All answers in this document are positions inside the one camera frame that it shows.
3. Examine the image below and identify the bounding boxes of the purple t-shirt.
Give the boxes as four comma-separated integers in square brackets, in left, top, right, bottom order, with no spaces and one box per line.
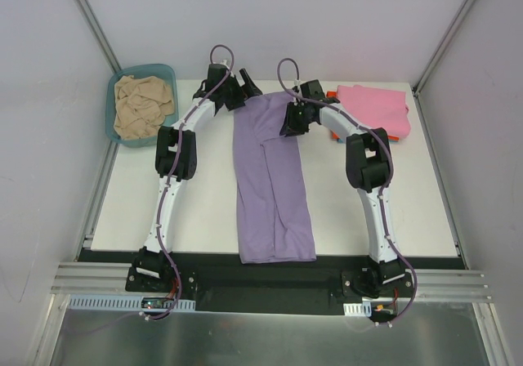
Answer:
[233,91,316,264]

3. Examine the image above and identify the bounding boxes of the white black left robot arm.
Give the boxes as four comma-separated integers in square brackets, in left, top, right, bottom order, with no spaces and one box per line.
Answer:
[127,64,262,292]

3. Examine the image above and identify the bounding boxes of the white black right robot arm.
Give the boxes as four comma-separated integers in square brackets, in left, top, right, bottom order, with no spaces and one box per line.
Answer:
[280,80,406,298]

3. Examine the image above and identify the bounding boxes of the orange folded t-shirt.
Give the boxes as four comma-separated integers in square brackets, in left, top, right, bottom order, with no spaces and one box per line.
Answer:
[326,91,348,144]

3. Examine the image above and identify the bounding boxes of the teal folded t-shirt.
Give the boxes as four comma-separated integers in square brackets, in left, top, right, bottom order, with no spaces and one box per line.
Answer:
[331,133,400,144]

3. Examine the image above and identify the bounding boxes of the pink folded t-shirt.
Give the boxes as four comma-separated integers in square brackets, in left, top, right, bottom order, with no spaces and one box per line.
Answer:
[337,85,411,140]

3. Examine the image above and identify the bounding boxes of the beige crumpled t-shirt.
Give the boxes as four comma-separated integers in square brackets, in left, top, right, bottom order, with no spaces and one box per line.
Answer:
[114,75,175,141]

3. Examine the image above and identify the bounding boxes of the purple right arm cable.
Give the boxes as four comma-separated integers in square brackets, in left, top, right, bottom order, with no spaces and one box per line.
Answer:
[277,58,420,334]

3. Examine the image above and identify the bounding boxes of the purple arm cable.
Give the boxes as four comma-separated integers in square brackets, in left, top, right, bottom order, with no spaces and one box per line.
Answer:
[277,58,420,334]
[60,43,236,334]

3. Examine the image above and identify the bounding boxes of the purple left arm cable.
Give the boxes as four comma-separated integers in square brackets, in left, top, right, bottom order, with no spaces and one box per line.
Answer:
[60,43,236,334]

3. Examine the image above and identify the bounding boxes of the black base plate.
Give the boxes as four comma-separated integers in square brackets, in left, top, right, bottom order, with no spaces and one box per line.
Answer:
[125,251,414,315]

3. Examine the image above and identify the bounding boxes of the left aluminium frame post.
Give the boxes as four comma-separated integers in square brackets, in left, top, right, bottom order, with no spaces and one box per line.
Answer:
[74,0,122,73]

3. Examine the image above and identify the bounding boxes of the aluminium frame post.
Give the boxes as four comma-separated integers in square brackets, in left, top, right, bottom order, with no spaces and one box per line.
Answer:
[74,0,122,73]
[413,0,478,97]

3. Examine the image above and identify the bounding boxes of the right aluminium frame post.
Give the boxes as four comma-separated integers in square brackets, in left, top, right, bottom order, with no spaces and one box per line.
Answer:
[413,0,478,97]

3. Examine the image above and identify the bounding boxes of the aluminium front rail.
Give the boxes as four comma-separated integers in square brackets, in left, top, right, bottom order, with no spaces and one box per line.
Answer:
[51,262,494,315]

